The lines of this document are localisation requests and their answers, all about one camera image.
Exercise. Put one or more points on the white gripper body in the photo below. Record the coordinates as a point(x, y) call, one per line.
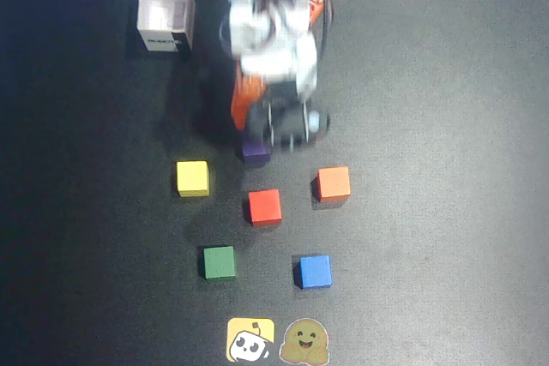
point(286, 122)

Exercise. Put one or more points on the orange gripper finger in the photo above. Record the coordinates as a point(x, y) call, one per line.
point(246, 100)

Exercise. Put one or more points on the purple wooden cube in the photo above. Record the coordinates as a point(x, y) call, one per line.
point(256, 154)

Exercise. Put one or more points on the yellow wooden cube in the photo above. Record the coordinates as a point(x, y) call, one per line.
point(192, 178)

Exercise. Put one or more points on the red wooden cube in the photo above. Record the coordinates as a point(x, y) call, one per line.
point(264, 207)

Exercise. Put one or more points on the orange wooden cube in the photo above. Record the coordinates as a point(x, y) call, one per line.
point(332, 184)

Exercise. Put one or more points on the green wooden cube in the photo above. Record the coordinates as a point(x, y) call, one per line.
point(219, 262)

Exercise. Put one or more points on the blue wooden cube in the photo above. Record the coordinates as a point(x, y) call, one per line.
point(314, 271)

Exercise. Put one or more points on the white open cardboard box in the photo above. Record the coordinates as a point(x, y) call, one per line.
point(165, 14)

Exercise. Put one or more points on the black felt mat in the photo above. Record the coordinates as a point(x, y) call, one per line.
point(429, 211)

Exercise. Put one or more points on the yellow robot face sticker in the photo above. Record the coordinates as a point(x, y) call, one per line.
point(246, 340)

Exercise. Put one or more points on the hugging face emoji sticker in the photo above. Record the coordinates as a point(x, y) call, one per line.
point(304, 342)

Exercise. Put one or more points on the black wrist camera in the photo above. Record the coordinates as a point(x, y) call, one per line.
point(291, 126)

